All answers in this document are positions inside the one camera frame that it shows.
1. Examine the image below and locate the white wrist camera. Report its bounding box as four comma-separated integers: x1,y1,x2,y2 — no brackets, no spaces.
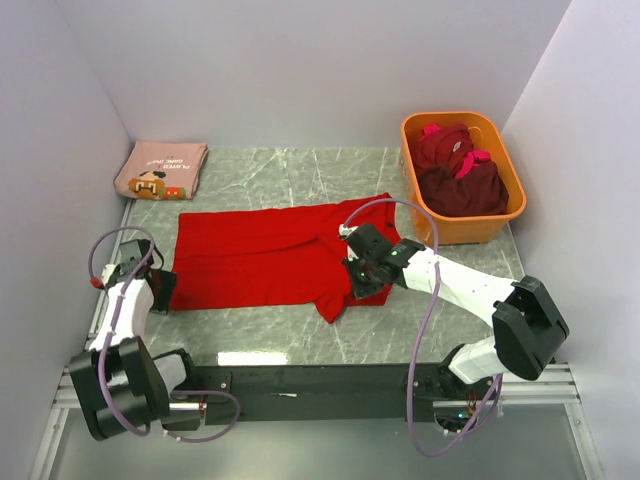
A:
90,264,121,290
338,224,356,239

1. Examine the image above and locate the black base crossbar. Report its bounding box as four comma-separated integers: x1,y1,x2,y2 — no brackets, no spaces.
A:
197,363,499,427

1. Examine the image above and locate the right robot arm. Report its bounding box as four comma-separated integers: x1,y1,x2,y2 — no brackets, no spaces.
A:
339,223,569,399

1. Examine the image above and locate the bright red t-shirt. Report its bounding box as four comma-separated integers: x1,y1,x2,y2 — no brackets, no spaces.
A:
170,193,400,323

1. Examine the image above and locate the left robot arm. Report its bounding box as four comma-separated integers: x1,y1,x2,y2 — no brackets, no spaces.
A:
69,239,200,441

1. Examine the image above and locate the orange plastic basket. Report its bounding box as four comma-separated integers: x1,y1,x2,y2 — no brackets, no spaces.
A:
400,111,526,245

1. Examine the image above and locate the folded pink graphic t-shirt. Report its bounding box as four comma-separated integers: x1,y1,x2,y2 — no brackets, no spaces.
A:
114,141,209,201

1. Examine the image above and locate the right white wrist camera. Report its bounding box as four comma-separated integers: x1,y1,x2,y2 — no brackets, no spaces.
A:
338,224,356,239

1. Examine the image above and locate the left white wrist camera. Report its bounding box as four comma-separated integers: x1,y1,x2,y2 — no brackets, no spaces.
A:
90,264,121,290

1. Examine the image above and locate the aluminium rail frame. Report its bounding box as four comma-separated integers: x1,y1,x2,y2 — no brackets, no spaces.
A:
28,199,605,479

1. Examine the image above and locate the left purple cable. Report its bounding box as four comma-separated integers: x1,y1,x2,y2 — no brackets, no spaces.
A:
87,225,157,437

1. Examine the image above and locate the dark red t-shirt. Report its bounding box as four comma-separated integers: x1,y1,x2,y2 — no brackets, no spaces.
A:
418,161,509,217

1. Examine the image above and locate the maroon t-shirt with pink collar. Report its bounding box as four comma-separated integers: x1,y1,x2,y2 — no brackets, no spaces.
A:
411,123,491,179

